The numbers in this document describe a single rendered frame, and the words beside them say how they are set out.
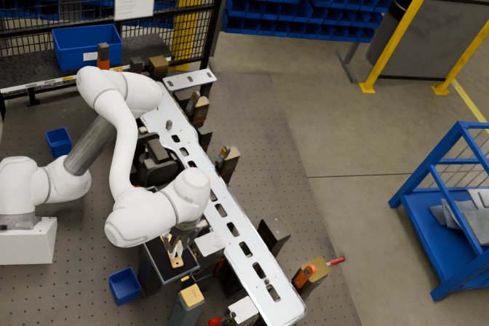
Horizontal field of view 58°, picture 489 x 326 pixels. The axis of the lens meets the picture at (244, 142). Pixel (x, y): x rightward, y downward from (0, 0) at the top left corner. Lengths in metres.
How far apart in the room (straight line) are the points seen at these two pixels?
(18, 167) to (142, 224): 0.90
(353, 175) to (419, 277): 0.92
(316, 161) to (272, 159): 1.14
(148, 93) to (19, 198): 0.67
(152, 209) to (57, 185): 0.89
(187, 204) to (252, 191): 1.24
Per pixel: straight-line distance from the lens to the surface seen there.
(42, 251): 2.02
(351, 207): 3.52
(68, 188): 1.99
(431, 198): 3.73
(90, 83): 1.54
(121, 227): 1.13
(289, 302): 1.81
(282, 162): 2.58
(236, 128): 2.66
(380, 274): 3.32
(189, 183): 1.16
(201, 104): 2.24
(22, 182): 1.93
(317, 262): 1.86
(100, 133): 1.78
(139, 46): 2.56
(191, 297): 1.55
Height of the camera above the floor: 2.59
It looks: 47 degrees down
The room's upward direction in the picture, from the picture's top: 20 degrees clockwise
